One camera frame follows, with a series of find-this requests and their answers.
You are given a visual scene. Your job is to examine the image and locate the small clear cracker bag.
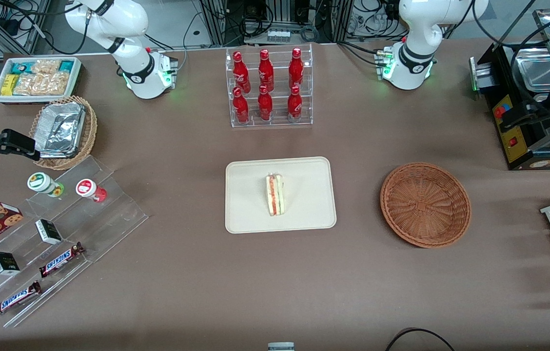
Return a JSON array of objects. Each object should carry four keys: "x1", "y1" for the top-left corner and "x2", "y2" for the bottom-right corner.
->
[{"x1": 31, "y1": 59, "x2": 61, "y2": 75}]

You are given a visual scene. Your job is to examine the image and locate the tan wicker basket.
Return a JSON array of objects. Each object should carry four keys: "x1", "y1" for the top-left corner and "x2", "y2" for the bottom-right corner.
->
[{"x1": 29, "y1": 96, "x2": 98, "y2": 171}]

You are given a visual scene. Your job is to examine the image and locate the small black box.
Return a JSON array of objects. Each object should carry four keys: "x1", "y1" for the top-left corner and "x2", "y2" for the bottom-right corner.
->
[
  {"x1": 0, "y1": 252, "x2": 21, "y2": 276},
  {"x1": 35, "y1": 219, "x2": 63, "y2": 245}
]

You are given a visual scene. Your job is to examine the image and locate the black hot food display case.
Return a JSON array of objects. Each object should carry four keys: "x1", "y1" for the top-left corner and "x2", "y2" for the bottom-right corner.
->
[{"x1": 469, "y1": 0, "x2": 550, "y2": 171}]

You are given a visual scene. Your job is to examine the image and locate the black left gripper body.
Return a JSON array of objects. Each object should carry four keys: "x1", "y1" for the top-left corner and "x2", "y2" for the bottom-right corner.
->
[{"x1": 514, "y1": 97, "x2": 550, "y2": 123}]

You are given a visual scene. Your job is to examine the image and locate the red lid cup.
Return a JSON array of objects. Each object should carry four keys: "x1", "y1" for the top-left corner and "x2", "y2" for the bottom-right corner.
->
[{"x1": 76, "y1": 179, "x2": 108, "y2": 203}]

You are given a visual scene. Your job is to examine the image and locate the clear acrylic stepped display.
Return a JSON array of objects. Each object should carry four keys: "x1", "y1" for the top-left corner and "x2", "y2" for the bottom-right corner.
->
[{"x1": 0, "y1": 155, "x2": 150, "y2": 328}]

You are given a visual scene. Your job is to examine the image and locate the snickers bar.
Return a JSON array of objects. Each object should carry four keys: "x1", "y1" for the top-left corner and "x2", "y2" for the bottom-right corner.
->
[
  {"x1": 0, "y1": 280, "x2": 42, "y2": 318},
  {"x1": 39, "y1": 242, "x2": 85, "y2": 278}
]

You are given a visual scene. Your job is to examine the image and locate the red cola bottle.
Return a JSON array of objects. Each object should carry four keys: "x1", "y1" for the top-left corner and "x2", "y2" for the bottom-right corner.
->
[
  {"x1": 289, "y1": 47, "x2": 304, "y2": 90},
  {"x1": 258, "y1": 49, "x2": 275, "y2": 92},
  {"x1": 257, "y1": 85, "x2": 274, "y2": 122},
  {"x1": 287, "y1": 85, "x2": 303, "y2": 123},
  {"x1": 233, "y1": 51, "x2": 251, "y2": 94},
  {"x1": 232, "y1": 87, "x2": 250, "y2": 124}
]

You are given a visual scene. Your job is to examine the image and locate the clear acrylic bottle rack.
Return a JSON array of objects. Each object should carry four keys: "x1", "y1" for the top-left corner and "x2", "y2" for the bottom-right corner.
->
[{"x1": 225, "y1": 43, "x2": 314, "y2": 128}]

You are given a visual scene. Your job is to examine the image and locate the yellow snack pack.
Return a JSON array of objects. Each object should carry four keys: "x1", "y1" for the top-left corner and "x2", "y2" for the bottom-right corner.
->
[{"x1": 1, "y1": 74, "x2": 20, "y2": 97}]

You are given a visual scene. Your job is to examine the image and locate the round brown wicker basket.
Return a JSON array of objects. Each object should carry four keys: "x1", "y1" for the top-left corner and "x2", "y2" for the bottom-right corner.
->
[{"x1": 380, "y1": 162, "x2": 472, "y2": 249}]

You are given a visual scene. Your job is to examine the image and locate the cream plastic tray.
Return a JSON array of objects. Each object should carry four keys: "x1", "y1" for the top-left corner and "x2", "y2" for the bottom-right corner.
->
[{"x1": 225, "y1": 156, "x2": 337, "y2": 234}]

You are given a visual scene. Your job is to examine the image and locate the silver foil tray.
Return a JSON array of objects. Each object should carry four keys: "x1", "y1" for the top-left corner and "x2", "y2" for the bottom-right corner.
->
[{"x1": 35, "y1": 102, "x2": 86, "y2": 159}]

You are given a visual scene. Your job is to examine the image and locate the triangular sandwich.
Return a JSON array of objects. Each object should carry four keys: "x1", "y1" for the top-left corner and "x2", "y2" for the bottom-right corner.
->
[{"x1": 265, "y1": 173, "x2": 285, "y2": 217}]

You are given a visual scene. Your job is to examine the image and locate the black floor cable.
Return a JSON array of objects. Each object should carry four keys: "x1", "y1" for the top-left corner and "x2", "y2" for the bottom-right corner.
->
[{"x1": 385, "y1": 328, "x2": 456, "y2": 351}]

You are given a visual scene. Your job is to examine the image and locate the large clear cracker bag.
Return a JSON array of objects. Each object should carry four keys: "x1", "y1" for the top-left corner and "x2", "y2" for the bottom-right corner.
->
[{"x1": 13, "y1": 72, "x2": 71, "y2": 97}]

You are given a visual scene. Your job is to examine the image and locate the steel food pan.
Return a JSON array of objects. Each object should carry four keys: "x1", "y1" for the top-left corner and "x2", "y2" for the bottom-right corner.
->
[{"x1": 514, "y1": 47, "x2": 550, "y2": 93}]

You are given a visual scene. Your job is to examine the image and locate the green lid cup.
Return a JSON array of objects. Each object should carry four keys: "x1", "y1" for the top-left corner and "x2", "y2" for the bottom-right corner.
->
[{"x1": 27, "y1": 172, "x2": 65, "y2": 198}]

